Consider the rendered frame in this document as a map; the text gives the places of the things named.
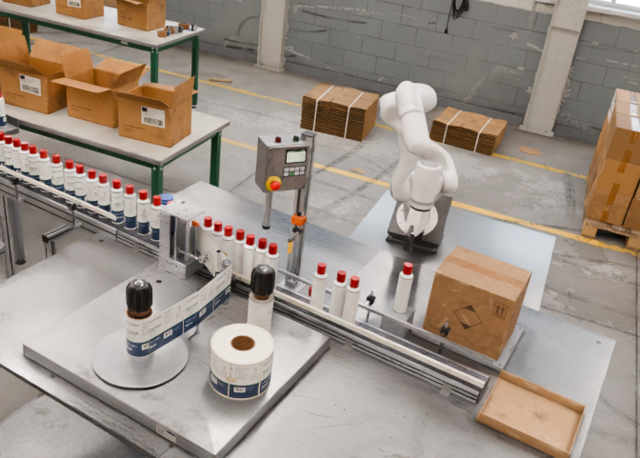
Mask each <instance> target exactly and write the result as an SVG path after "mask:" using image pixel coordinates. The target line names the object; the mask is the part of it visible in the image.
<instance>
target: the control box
mask: <svg viewBox="0 0 640 458"><path fill-rule="evenodd" d="M294 135H298V136H299V142H298V143H294V142H292V139H293V136H294ZM276 136H280V137H281V141H282V143H281V144H275V143H274V140H275V137H276ZM300 137H301V133H295V134H280V135H265V136H258V146H257V158H256V172H255V183H256V185H257V186H258V187H259V188H260V190H262V191H263V192H264V193H265V192H274V191H273V190H272V189H271V188H270V184H271V182H272V181H278V182H279V183H280V184H281V187H280V189H279V190H277V191H284V190H294V189H304V188H305V182H306V174H307V165H308V157H309V148H310V145H309V143H308V142H307V141H302V140H300ZM304 148H307V156H306V162H303V163H292V164H285V159H286V149H304ZM298 166H306V170H305V175H299V176H289V177H283V170H284V168H286V167H298Z"/></svg>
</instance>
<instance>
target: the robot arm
mask: <svg viewBox="0 0 640 458"><path fill-rule="evenodd" d="M436 103H437V97H436V93H435V91H434V90H433V89H432V88H431V87H430V86H428V85H425V84H413V83H412V82H409V81H405V82H402V83H401V84H400V85H399V86H398V88H397V89H396V92H391V93H388V94H385V95H383V96H382V97H381V98H380V99H379V101H378V104H377V111H378V114H379V116H380V118H381V120H382V121H383V122H384V123H385V124H386V125H388V126H389V127H391V128H392V129H393V130H394V131H395V132H396V134H397V139H398V146H399V161H398V165H397V167H396V169H395V171H394V173H393V176H392V177H391V180H390V195H391V197H392V198H393V199H394V200H395V201H398V202H403V204H402V205H401V206H400V208H399V210H398V211H397V223H398V226H399V227H400V229H401V230H402V231H404V232H405V233H406V238H405V244H404V248H403V250H405V251H408V252H412V247H413V240H415V241H418V242H422V239H423V235H426V234H428V233H430V232H431V231H432V230H433V229H434V227H435V226H436V223H437V218H438V216H437V211H436V208H435V207H434V205H433V204H434V202H435V201H436V200H438V199H439V198H440V197H441V196H442V195H443V194H444V193H453V192H455V191H456V190H457V188H458V177H457V173H456V169H455V165H454V163H453V161H452V159H451V157H450V155H449V154H448V153H447V152H446V151H445V150H444V149H443V148H442V147H440V146H439V145H438V144H436V143H434V142H433V141H431V140H430V137H429V132H428V127H427V122H426V117H425V113H424V112H428V111H430V110H432V109H434V107H435V106H436ZM422 157H423V158H425V160H421V159H422ZM426 159H427V160H426ZM415 167H416V170H415V171H413V172H411V171H412V170H413V169H414V168H415ZM410 236H412V238H411V239H410Z"/></svg>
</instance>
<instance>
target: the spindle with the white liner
mask: <svg viewBox="0 0 640 458"><path fill-rule="evenodd" d="M274 283H275V271H274V269H273V267H271V266H270V265H267V264H264V265H263V264H259V265H257V266H256V267H254V268H253V270H252V272H251V277H250V289H251V290H252V292H251V293H250V297H249V310H248V322H247V324H250V325H255V326H257V327H260V328H262V329H264V330H266V331H267V332H268V333H269V334H270V327H271V318H272V308H273V299H274V297H273V294H272V293H273V289H274Z"/></svg>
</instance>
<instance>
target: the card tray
mask: <svg viewBox="0 0 640 458"><path fill-rule="evenodd" d="M585 409H586V405H584V404H582V403H579V402H577V401H575V400H572V399H570V398H569V397H566V396H564V395H562V394H559V393H557V392H555V391H552V390H550V389H548V388H544V387H542V386H539V385H537V384H535V383H533V382H531V381H529V380H526V379H524V378H522V377H519V376H517V375H515V374H512V373H510V372H508V371H505V370H503V369H501V371H500V374H499V377H498V379H497V381H496V383H495V385H494V387H493V389H492V390H491V392H490V395H489V397H488V399H487V400H486V402H485V404H484V406H483V407H482V409H481V411H478V413H477V416H476V420H475V421H477V422H479V423H481V424H484V425H486V426H488V427H490V428H493V429H495V430H498V431H500V432H502V433H504V434H506V435H508V436H509V437H512V438H514V439H516V440H518V441H520V442H522V443H525V444H527V445H529V446H531V447H533V448H536V449H539V450H541V451H543V452H545V453H547V454H548V455H550V456H553V457H555V458H569V457H570V453H571V450H572V447H573V444H574V441H575V438H576V435H577V432H578V429H579V427H580V424H581V421H582V418H583V415H584V412H585Z"/></svg>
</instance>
